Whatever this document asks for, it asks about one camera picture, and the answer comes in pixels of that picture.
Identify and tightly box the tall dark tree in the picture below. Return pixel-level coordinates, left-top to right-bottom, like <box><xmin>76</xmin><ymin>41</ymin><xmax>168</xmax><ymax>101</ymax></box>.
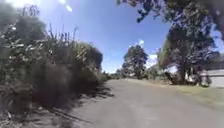
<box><xmin>120</xmin><ymin>44</ymin><xmax>150</xmax><ymax>80</ymax></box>

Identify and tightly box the grey asphalt road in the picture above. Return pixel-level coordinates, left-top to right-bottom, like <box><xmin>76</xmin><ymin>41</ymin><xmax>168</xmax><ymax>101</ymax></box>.
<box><xmin>19</xmin><ymin>78</ymin><xmax>224</xmax><ymax>128</ymax></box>

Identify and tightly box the large spreading tree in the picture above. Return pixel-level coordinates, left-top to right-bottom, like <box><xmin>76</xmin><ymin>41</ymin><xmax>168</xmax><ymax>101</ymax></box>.
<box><xmin>116</xmin><ymin>0</ymin><xmax>224</xmax><ymax>85</ymax></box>

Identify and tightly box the row of tall leafy plants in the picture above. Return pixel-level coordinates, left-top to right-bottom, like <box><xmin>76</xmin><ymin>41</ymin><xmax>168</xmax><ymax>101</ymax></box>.
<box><xmin>0</xmin><ymin>6</ymin><xmax>108</xmax><ymax>118</ymax></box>

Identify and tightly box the dry grass verge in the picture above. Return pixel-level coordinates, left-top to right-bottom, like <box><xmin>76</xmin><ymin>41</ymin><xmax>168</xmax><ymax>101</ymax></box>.
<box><xmin>143</xmin><ymin>78</ymin><xmax>224</xmax><ymax>109</ymax></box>

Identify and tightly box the grey building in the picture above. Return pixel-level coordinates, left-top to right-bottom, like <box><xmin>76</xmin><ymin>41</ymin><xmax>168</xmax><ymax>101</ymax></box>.
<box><xmin>199</xmin><ymin>68</ymin><xmax>224</xmax><ymax>88</ymax></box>

